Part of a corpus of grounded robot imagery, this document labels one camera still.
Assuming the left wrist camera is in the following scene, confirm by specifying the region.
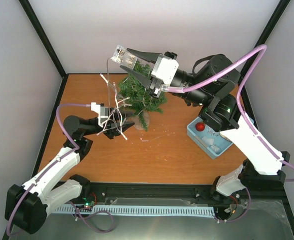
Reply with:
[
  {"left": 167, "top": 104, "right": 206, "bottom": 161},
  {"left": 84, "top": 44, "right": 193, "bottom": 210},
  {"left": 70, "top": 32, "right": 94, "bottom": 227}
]
[{"left": 90, "top": 102, "right": 109, "bottom": 128}]

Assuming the left back frame post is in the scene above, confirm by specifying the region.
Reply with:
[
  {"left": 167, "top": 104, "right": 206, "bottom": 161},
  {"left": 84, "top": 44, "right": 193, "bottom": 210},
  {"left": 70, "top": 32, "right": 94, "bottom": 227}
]
[{"left": 18, "top": 0, "right": 67, "bottom": 79}]

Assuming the light blue plastic basket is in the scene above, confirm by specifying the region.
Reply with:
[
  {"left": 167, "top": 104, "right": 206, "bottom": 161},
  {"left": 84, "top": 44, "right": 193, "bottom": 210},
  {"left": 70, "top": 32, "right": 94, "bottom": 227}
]
[{"left": 186, "top": 117, "right": 254, "bottom": 160}]

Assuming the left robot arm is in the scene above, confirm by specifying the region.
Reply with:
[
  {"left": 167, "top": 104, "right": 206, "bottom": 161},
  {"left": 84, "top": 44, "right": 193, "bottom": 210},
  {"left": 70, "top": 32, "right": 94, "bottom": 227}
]
[{"left": 4, "top": 115, "right": 103, "bottom": 236}]

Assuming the light blue cable duct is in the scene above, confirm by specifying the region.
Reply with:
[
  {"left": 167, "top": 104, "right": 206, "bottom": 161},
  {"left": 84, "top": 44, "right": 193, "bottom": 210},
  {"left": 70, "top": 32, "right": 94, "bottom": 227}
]
[{"left": 54, "top": 204, "right": 216, "bottom": 218}]

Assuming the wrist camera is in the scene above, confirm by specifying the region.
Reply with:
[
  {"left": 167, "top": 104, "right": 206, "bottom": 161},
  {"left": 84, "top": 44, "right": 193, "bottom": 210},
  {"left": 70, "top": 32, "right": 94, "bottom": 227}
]
[
  {"left": 90, "top": 102, "right": 109, "bottom": 128},
  {"left": 151, "top": 54, "right": 179, "bottom": 86}
]

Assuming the fairy light string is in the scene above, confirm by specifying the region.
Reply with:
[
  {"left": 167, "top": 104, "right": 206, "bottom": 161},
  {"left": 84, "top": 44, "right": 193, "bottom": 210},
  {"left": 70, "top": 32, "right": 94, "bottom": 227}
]
[{"left": 96, "top": 57, "right": 152, "bottom": 141}]

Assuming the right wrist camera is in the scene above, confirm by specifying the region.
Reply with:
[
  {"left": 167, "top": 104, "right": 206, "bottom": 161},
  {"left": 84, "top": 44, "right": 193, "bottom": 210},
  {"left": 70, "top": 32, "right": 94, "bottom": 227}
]
[{"left": 151, "top": 54, "right": 179, "bottom": 86}]

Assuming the small green christmas tree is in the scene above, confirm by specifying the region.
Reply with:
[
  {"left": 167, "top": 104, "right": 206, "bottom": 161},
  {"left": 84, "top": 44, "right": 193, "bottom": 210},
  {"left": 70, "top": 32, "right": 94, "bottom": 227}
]
[{"left": 118, "top": 73, "right": 167, "bottom": 131}]

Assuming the frame post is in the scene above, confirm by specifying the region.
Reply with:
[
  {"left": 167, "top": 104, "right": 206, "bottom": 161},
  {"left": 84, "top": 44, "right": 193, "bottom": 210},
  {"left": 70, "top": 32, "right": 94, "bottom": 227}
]
[
  {"left": 239, "top": 0, "right": 291, "bottom": 83},
  {"left": 18, "top": 0, "right": 67, "bottom": 79}
]

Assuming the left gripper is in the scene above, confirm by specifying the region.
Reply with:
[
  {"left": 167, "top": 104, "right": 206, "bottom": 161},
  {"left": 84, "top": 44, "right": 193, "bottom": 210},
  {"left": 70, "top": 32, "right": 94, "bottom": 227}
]
[{"left": 83, "top": 108, "right": 135, "bottom": 140}]

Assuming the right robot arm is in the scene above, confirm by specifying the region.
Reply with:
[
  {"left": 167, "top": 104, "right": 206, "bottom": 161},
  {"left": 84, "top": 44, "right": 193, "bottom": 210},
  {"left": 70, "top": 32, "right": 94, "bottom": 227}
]
[{"left": 121, "top": 48, "right": 289, "bottom": 202}]

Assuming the small circuit board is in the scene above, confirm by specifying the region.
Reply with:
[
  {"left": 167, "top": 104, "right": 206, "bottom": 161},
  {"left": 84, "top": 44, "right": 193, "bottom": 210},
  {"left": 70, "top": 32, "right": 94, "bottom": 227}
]
[{"left": 76, "top": 195, "right": 97, "bottom": 213}]

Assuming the right back frame post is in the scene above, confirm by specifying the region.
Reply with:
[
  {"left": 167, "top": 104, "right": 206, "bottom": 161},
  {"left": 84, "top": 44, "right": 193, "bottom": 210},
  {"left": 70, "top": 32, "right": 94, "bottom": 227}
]
[{"left": 239, "top": 0, "right": 291, "bottom": 83}]

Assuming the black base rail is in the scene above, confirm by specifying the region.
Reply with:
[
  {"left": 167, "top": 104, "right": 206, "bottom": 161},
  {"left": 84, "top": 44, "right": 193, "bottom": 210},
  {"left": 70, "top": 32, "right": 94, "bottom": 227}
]
[{"left": 54, "top": 182, "right": 286, "bottom": 207}]

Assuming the red bauble ornament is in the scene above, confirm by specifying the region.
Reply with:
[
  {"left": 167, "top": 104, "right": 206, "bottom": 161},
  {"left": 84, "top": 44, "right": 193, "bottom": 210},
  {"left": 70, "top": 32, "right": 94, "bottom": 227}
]
[{"left": 195, "top": 122, "right": 205, "bottom": 132}]

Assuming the clear battery box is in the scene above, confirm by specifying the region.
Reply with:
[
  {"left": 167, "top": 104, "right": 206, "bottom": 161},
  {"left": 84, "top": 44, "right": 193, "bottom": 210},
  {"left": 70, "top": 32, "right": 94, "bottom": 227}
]
[{"left": 111, "top": 45, "right": 138, "bottom": 70}]

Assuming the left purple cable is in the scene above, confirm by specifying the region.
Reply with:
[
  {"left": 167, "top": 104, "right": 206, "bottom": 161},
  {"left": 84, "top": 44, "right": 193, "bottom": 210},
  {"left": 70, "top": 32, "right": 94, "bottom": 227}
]
[{"left": 6, "top": 103, "right": 94, "bottom": 237}]

